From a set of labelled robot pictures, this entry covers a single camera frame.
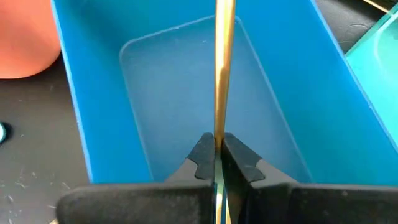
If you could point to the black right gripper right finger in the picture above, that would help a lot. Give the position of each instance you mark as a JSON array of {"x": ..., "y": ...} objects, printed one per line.
[{"x": 242, "y": 168}]

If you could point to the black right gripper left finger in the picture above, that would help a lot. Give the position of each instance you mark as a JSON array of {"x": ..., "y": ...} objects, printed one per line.
[{"x": 202, "y": 161}]

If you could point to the blue plastic bin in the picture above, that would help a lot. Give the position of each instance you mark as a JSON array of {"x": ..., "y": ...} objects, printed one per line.
[{"x": 174, "y": 93}]

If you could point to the teal plastic bin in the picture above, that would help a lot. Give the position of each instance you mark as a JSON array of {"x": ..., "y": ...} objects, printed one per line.
[{"x": 382, "y": 62}]

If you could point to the orange plastic bin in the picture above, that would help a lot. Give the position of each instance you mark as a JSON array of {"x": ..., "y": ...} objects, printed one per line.
[{"x": 25, "y": 37}]

